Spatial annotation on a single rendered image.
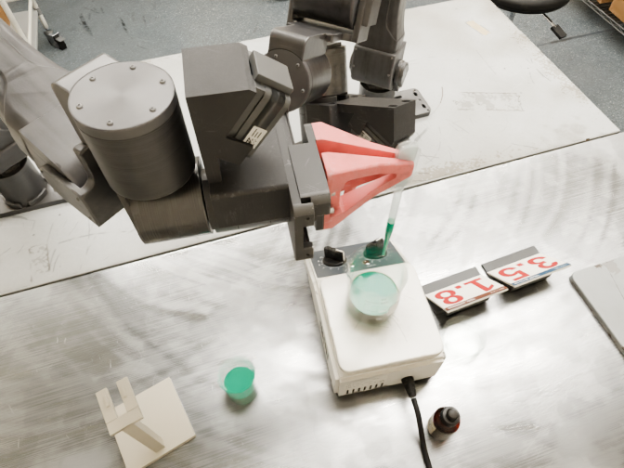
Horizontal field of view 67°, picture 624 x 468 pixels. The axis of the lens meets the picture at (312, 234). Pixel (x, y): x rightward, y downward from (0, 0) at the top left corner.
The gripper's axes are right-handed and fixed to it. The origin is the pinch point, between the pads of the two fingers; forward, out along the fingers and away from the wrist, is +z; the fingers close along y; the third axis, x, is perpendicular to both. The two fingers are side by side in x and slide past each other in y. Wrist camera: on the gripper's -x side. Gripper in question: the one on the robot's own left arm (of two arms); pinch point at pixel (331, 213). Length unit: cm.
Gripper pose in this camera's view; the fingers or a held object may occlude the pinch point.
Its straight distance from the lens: 59.4
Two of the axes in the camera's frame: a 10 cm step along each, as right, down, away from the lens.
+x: -7.6, -2.2, 6.1
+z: 0.8, 9.0, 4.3
